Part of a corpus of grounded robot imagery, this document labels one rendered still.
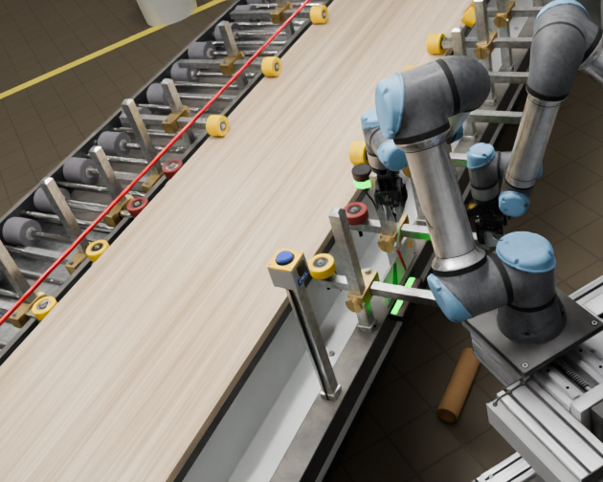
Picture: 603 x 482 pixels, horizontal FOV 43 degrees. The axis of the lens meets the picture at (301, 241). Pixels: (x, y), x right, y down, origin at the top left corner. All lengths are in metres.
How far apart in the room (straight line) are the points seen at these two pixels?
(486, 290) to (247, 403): 0.86
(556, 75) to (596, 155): 2.29
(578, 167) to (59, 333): 2.60
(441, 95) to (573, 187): 2.40
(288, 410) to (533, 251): 0.97
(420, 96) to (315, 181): 1.16
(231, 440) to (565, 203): 2.17
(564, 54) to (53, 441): 1.57
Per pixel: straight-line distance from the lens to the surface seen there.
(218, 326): 2.21
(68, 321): 2.48
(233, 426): 2.17
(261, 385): 2.25
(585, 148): 4.12
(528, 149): 1.90
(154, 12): 6.79
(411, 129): 1.51
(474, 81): 1.54
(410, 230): 2.38
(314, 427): 2.14
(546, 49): 1.80
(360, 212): 2.42
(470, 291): 1.61
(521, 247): 1.66
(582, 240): 3.57
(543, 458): 1.71
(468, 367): 3.00
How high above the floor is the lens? 2.38
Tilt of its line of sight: 38 degrees down
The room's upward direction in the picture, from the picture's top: 18 degrees counter-clockwise
